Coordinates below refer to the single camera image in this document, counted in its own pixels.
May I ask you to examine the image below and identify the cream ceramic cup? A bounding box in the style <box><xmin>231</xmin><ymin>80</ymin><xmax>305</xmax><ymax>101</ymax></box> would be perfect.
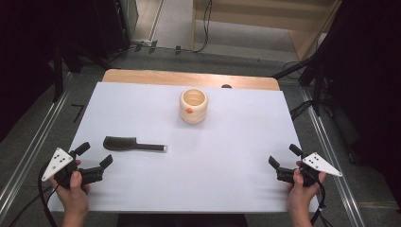
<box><xmin>179</xmin><ymin>88</ymin><xmax>209</xmax><ymax>125</ymax></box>

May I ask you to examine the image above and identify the black hair comb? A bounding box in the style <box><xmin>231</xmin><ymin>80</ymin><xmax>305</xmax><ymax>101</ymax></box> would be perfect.
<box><xmin>102</xmin><ymin>135</ymin><xmax>168</xmax><ymax>153</ymax></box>

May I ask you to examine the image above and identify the black floor cable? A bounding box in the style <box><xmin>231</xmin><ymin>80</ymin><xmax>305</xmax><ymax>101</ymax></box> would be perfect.
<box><xmin>288</xmin><ymin>99</ymin><xmax>316</xmax><ymax>121</ymax></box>

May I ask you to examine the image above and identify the wooden shelf unit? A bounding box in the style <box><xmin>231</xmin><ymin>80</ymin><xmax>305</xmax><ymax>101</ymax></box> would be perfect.
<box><xmin>191</xmin><ymin>0</ymin><xmax>343</xmax><ymax>61</ymax></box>

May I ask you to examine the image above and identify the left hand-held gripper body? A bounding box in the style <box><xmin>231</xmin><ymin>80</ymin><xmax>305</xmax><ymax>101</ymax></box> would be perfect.
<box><xmin>41</xmin><ymin>147</ymin><xmax>105</xmax><ymax>189</ymax></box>

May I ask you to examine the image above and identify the white board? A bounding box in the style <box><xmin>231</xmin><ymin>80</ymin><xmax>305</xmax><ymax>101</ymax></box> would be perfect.
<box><xmin>46</xmin><ymin>81</ymin><xmax>320</xmax><ymax>214</ymax></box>

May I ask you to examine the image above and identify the metal floor rail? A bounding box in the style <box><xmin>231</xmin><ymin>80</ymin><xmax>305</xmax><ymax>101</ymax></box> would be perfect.
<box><xmin>0</xmin><ymin>71</ymin><xmax>76</xmax><ymax>219</ymax></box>
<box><xmin>298</xmin><ymin>85</ymin><xmax>367</xmax><ymax>227</ymax></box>

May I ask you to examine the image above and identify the left hand-held gripper cable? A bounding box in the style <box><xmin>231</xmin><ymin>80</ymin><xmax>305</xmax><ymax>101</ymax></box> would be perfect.
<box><xmin>9</xmin><ymin>162</ymin><xmax>61</xmax><ymax>227</ymax></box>

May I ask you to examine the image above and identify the person's left hand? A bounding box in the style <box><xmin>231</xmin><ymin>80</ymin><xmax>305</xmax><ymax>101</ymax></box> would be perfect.
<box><xmin>50</xmin><ymin>170</ymin><xmax>91</xmax><ymax>218</ymax></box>

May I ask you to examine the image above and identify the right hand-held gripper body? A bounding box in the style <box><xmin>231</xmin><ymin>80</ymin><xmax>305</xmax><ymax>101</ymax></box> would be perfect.
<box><xmin>276</xmin><ymin>152</ymin><xmax>343</xmax><ymax>187</ymax></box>

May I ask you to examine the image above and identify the black metal stand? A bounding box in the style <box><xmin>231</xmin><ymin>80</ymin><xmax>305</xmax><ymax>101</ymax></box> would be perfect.
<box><xmin>271</xmin><ymin>29</ymin><xmax>337</xmax><ymax>117</ymax></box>
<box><xmin>50</xmin><ymin>39</ymin><xmax>112</xmax><ymax>102</ymax></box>

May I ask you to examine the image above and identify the person's dark clothing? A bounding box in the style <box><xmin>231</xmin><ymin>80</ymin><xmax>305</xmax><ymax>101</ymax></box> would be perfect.
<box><xmin>115</xmin><ymin>213</ymin><xmax>249</xmax><ymax>227</ymax></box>

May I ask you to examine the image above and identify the right hand-held gripper cable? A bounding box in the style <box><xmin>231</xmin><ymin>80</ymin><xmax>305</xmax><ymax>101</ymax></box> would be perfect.
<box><xmin>309</xmin><ymin>176</ymin><xmax>335</xmax><ymax>227</ymax></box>

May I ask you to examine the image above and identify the hand-held gripper cable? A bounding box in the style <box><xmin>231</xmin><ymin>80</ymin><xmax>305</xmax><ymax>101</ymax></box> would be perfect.
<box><xmin>309</xmin><ymin>176</ymin><xmax>335</xmax><ymax>227</ymax></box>
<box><xmin>9</xmin><ymin>162</ymin><xmax>61</xmax><ymax>227</ymax></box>

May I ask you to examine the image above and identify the person's right hand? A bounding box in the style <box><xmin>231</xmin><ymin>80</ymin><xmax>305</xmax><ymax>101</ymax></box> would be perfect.
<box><xmin>287</xmin><ymin>169</ymin><xmax>327</xmax><ymax>216</ymax></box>

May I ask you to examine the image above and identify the black hanging cable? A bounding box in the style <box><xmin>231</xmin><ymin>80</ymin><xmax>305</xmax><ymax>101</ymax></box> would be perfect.
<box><xmin>176</xmin><ymin>0</ymin><xmax>214</xmax><ymax>55</ymax></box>

